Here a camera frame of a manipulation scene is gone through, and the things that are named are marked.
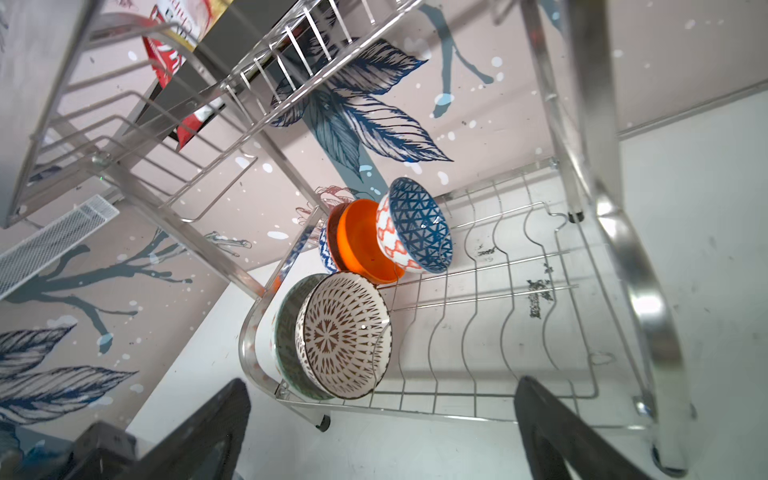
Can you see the brown white patterned bowl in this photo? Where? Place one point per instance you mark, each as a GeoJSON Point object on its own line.
{"type": "Point", "coordinates": [343, 336]}

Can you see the white wire mesh basket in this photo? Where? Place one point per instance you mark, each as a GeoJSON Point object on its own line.
{"type": "Point", "coordinates": [28, 258]}

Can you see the red cassava chips bag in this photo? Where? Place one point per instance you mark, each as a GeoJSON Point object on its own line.
{"type": "Point", "coordinates": [195, 19]}

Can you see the blue triangle pattern bowl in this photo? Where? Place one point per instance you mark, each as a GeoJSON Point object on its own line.
{"type": "Point", "coordinates": [412, 230]}

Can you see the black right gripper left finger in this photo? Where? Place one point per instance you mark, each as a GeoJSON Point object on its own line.
{"type": "Point", "coordinates": [205, 446]}

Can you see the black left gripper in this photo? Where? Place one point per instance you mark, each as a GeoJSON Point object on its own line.
{"type": "Point", "coordinates": [103, 451]}

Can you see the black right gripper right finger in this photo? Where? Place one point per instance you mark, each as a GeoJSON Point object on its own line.
{"type": "Point", "coordinates": [557, 442]}

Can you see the red patterned bowl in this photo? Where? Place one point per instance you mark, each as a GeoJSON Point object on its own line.
{"type": "Point", "coordinates": [328, 243]}

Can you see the orange plastic bowl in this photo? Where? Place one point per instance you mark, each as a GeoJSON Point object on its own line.
{"type": "Point", "coordinates": [357, 243]}

